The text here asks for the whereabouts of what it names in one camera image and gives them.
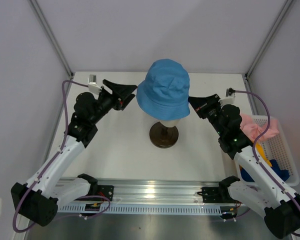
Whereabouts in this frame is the dark blue hat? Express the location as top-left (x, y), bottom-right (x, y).
top-left (239, 159), bottom-right (290, 183)

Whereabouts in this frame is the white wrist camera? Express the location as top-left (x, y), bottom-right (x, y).
top-left (87, 74), bottom-right (102, 95)
top-left (219, 87), bottom-right (236, 107)

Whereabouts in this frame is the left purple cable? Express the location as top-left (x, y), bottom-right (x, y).
top-left (12, 80), bottom-right (111, 234)

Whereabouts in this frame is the blue bucket hat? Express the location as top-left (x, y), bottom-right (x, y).
top-left (136, 58), bottom-right (190, 121)

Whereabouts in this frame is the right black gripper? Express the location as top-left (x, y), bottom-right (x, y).
top-left (187, 94), bottom-right (225, 137)

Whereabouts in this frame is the right aluminium corner post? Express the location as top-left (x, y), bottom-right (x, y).
top-left (245, 0), bottom-right (296, 81)

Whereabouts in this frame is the aluminium mounting rail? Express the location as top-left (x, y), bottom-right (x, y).
top-left (22, 176), bottom-right (296, 206)

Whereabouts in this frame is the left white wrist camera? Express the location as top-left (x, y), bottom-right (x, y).
top-left (87, 74), bottom-right (102, 95)

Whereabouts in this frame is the cream mannequin head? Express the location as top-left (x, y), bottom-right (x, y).
top-left (149, 119), bottom-right (180, 149)

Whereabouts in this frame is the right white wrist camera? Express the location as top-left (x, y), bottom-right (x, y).
top-left (219, 87), bottom-right (236, 107)

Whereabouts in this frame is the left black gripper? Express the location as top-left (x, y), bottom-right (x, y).
top-left (89, 79), bottom-right (137, 125)

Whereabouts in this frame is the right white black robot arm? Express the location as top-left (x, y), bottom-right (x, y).
top-left (188, 94), bottom-right (300, 239)

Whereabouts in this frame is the yellow hat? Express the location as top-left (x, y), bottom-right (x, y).
top-left (238, 141), bottom-right (273, 173)

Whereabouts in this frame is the white slotted cable duct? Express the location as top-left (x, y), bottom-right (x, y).
top-left (58, 202), bottom-right (234, 216)

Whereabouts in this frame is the left aluminium corner post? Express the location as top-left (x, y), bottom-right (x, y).
top-left (27, 0), bottom-right (74, 79)

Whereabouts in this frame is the white plastic basket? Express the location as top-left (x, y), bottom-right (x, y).
top-left (252, 115), bottom-right (300, 187)

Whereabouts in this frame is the aluminium corner post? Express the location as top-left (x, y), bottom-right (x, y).
top-left (245, 0), bottom-right (296, 81)
top-left (27, 0), bottom-right (74, 79)

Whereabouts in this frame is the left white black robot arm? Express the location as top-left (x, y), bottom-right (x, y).
top-left (10, 79), bottom-right (137, 233)

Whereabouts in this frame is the pink bucket hat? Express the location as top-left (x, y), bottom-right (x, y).
top-left (240, 113), bottom-right (280, 142)

